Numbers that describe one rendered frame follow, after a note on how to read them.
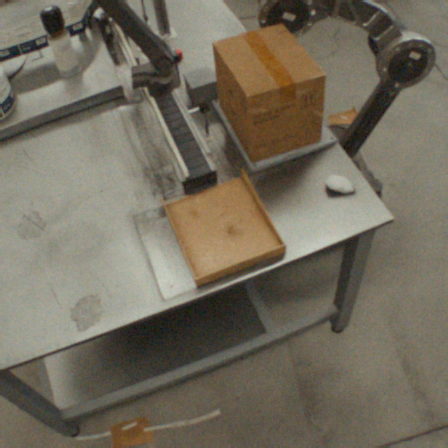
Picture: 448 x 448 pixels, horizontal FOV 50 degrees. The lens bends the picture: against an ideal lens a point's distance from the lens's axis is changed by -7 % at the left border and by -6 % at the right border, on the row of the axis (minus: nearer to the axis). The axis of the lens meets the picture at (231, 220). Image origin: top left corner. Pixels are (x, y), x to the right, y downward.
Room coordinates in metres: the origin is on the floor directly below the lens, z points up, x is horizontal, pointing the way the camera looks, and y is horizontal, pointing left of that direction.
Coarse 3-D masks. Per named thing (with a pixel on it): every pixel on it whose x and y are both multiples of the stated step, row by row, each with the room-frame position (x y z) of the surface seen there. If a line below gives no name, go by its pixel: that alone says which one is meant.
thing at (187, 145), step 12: (120, 36) 1.84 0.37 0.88; (168, 96) 1.39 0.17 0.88; (168, 108) 1.33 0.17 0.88; (168, 120) 1.27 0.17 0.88; (180, 120) 1.26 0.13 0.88; (180, 132) 1.20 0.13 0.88; (180, 144) 1.15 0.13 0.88; (192, 144) 1.14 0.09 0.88; (192, 156) 1.09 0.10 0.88; (204, 156) 1.08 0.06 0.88; (192, 168) 1.04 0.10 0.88; (204, 168) 1.03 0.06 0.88
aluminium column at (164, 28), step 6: (156, 0) 1.85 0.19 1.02; (162, 0) 1.86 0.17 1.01; (156, 6) 1.85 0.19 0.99; (162, 6) 1.86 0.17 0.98; (156, 12) 1.86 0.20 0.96; (162, 12) 1.87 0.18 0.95; (156, 18) 1.88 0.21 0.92; (162, 18) 1.87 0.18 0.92; (168, 18) 1.87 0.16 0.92; (162, 24) 1.86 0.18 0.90; (168, 24) 1.86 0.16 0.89; (162, 30) 1.85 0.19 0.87; (168, 30) 1.86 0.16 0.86; (162, 36) 1.85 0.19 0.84
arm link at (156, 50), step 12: (96, 0) 1.19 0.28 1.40; (108, 0) 1.20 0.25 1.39; (120, 0) 1.22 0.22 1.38; (108, 12) 1.20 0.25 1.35; (120, 12) 1.20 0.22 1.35; (132, 12) 1.23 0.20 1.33; (120, 24) 1.21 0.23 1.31; (132, 24) 1.21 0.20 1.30; (144, 24) 1.24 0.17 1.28; (132, 36) 1.21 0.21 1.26; (144, 36) 1.22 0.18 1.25; (156, 36) 1.25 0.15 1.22; (144, 48) 1.22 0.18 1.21; (156, 48) 1.22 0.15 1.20; (168, 48) 1.27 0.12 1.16; (156, 60) 1.22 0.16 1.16; (168, 60) 1.22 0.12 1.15
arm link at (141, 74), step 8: (144, 64) 1.26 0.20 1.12; (160, 64) 1.21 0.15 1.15; (168, 64) 1.21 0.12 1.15; (136, 72) 1.23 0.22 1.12; (144, 72) 1.23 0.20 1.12; (152, 72) 1.23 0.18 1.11; (160, 72) 1.21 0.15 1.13; (168, 72) 1.21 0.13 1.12; (136, 80) 1.22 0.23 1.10; (144, 80) 1.23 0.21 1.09; (136, 88) 1.23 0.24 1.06
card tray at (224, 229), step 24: (216, 192) 0.97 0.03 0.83; (240, 192) 0.96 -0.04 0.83; (168, 216) 0.90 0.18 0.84; (192, 216) 0.89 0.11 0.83; (216, 216) 0.88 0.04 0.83; (240, 216) 0.87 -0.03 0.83; (264, 216) 0.86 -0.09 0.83; (192, 240) 0.81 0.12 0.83; (216, 240) 0.80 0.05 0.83; (240, 240) 0.79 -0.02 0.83; (264, 240) 0.78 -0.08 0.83; (192, 264) 0.73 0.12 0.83; (216, 264) 0.72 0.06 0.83; (240, 264) 0.70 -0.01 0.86
